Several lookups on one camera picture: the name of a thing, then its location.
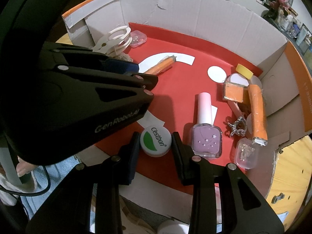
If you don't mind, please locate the purple nail polish bottle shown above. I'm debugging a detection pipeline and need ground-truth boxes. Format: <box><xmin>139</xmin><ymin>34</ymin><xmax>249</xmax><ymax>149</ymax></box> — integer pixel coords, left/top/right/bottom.
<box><xmin>191</xmin><ymin>92</ymin><xmax>222</xmax><ymax>159</ymax></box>

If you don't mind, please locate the green logo Cestbon cap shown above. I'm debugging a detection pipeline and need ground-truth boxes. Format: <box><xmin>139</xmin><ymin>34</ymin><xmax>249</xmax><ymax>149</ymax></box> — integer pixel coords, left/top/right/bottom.
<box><xmin>140</xmin><ymin>125</ymin><xmax>172</xmax><ymax>157</ymax></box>

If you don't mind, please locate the white cap with grey print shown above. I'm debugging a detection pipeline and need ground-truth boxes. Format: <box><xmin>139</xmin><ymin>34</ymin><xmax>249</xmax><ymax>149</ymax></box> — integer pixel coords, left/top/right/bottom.
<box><xmin>157</xmin><ymin>220</ymin><xmax>189</xmax><ymax>234</ymax></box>

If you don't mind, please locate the person's hand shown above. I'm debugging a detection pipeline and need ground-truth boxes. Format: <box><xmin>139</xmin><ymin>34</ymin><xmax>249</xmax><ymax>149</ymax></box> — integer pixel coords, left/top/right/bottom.
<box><xmin>16</xmin><ymin>157</ymin><xmax>38</xmax><ymax>177</ymax></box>

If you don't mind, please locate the clear small plastic case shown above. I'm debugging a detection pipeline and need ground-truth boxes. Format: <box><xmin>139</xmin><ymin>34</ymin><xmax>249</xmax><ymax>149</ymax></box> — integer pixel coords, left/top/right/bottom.
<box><xmin>234</xmin><ymin>138</ymin><xmax>260</xmax><ymax>170</ymax></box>

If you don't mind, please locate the silver hair claw clip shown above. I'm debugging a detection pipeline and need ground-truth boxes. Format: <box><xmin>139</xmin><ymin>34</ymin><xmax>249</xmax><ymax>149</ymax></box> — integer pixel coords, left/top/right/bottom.
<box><xmin>224</xmin><ymin>116</ymin><xmax>247</xmax><ymax>137</ymax></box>

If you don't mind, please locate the long orange snack packet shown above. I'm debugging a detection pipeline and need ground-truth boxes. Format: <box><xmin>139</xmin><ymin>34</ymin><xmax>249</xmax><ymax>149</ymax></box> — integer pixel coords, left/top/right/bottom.
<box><xmin>247</xmin><ymin>85</ymin><xmax>268</xmax><ymax>146</ymax></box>

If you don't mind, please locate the blue fluffy towel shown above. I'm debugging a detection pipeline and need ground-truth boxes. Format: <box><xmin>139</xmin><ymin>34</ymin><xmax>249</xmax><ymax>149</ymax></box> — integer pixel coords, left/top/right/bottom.
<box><xmin>19</xmin><ymin>154</ymin><xmax>103</xmax><ymax>234</ymax></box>

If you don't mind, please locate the beige clothespin in box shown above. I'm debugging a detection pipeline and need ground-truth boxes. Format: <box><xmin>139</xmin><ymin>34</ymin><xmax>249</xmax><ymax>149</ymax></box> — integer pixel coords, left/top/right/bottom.
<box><xmin>92</xmin><ymin>25</ymin><xmax>132</xmax><ymax>57</ymax></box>

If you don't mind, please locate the square orange snack packet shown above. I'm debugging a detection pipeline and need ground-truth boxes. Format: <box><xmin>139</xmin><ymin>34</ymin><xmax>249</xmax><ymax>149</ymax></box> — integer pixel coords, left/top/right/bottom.
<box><xmin>223</xmin><ymin>81</ymin><xmax>250</xmax><ymax>104</ymax></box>

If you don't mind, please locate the cardboard box with red bottom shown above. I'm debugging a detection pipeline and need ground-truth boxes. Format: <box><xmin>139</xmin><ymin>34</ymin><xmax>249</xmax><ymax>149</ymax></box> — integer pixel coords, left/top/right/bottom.
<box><xmin>62</xmin><ymin>0</ymin><xmax>311</xmax><ymax>228</ymax></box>

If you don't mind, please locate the small grey metal piece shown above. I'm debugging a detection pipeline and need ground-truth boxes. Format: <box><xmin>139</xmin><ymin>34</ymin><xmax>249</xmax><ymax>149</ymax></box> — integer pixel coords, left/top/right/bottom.
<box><xmin>271</xmin><ymin>193</ymin><xmax>285</xmax><ymax>204</ymax></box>

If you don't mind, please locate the clear plastic box at back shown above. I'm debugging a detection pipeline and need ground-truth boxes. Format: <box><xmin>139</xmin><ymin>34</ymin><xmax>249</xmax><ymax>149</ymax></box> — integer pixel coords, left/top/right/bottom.
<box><xmin>130</xmin><ymin>30</ymin><xmax>148</xmax><ymax>48</ymax></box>

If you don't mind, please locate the yellow bottle cap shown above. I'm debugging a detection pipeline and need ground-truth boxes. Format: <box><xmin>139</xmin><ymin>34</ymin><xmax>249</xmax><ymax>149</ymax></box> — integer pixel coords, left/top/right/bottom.
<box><xmin>235</xmin><ymin>63</ymin><xmax>253</xmax><ymax>80</ymax></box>

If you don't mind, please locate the pink plush bunny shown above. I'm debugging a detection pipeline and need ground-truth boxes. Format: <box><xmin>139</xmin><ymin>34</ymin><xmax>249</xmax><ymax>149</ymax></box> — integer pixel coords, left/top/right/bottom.
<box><xmin>275</xmin><ymin>0</ymin><xmax>290</xmax><ymax>10</ymax></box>

